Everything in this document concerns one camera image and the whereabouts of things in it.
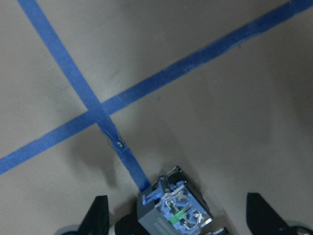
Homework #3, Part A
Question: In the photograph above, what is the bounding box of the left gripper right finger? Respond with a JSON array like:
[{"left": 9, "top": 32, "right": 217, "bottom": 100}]
[{"left": 246, "top": 192, "right": 290, "bottom": 235}]

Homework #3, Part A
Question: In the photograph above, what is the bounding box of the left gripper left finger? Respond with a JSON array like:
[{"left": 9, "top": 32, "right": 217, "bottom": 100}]
[{"left": 74, "top": 195, "right": 109, "bottom": 235}]

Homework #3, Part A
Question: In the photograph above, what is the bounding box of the green push button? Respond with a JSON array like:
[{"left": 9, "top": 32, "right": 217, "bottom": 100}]
[{"left": 114, "top": 165, "right": 227, "bottom": 235}]

